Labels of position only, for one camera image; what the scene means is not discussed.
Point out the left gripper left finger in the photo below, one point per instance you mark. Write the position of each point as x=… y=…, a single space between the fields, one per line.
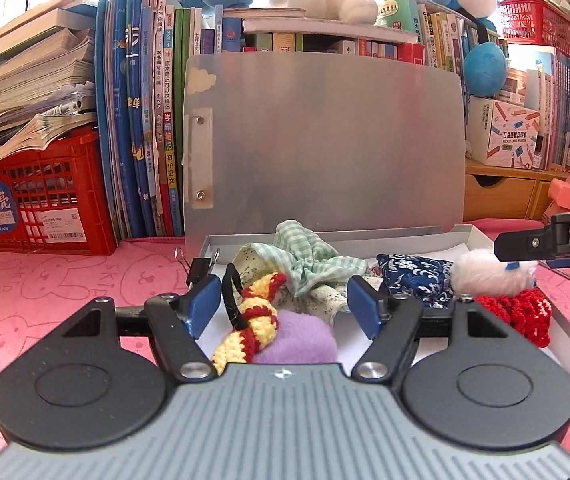
x=176 y=323

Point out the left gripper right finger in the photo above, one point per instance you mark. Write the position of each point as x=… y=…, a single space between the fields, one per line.
x=390 y=322

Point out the blue brocade pouch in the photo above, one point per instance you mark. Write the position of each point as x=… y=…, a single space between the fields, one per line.
x=426 y=279

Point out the yellow red crochet keychain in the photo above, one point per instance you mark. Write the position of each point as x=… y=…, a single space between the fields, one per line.
x=252 y=315

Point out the red crochet item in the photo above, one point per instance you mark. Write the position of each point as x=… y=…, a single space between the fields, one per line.
x=529 y=313

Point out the green checkered cloth pouch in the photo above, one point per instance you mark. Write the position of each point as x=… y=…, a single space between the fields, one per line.
x=316 y=274

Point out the purple fluffy plush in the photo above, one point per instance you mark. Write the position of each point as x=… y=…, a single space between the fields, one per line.
x=300 y=339

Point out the white fluffy plush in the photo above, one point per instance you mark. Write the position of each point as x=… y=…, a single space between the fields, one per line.
x=480 y=273

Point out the black binder clip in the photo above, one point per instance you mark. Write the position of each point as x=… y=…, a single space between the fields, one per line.
x=198 y=268

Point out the wooden drawer organizer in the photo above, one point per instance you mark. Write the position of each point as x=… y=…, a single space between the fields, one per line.
x=506 y=193

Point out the white colourful printed box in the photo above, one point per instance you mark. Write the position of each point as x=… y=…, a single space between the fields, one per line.
x=502 y=134

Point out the red plastic basket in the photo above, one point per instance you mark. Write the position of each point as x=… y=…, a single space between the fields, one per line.
x=54 y=201

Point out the silver open box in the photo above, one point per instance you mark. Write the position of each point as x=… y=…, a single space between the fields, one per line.
x=367 y=153

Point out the small red basket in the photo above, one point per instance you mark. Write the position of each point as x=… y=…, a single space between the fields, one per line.
x=536 y=23

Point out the stack of books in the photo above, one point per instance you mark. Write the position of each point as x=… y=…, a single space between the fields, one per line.
x=48 y=74

